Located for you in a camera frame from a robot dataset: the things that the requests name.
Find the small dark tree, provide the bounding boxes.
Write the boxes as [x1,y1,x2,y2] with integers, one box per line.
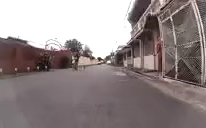
[81,44,95,60]

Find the distant buildings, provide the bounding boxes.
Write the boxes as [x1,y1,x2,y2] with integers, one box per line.
[114,44,134,68]

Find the large dark tree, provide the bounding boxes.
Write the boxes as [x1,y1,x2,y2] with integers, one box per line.
[63,38,84,71]

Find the grey asphalt road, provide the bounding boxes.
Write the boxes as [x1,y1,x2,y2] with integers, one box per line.
[0,63,206,128]

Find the low red building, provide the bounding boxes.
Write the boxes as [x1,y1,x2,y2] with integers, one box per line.
[52,49,73,70]

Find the dark bush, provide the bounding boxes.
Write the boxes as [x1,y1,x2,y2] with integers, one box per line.
[35,48,57,72]

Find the building with metal grille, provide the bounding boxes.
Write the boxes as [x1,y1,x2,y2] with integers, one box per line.
[127,0,206,90]

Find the grey concrete pavement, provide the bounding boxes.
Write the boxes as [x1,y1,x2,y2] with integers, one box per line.
[119,66,206,118]

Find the row of short posts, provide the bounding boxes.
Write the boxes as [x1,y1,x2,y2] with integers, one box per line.
[0,64,49,76]

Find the white wall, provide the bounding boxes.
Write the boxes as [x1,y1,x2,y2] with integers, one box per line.
[77,55,100,67]

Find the overhead wires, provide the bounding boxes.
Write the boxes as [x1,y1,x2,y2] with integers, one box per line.
[124,0,135,21]

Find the long red wall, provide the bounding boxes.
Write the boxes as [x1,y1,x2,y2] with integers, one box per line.
[0,35,45,76]

